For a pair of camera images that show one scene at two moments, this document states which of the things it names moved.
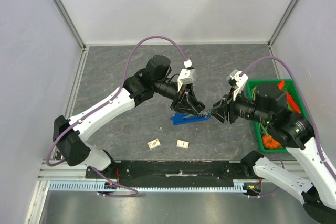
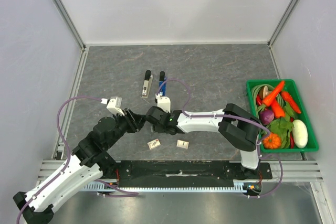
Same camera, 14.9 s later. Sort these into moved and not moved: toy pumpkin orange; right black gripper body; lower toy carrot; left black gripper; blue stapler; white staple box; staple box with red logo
Moved: blue stapler; left black gripper; right black gripper body
Not moved: toy pumpkin orange; lower toy carrot; staple box with red logo; white staple box
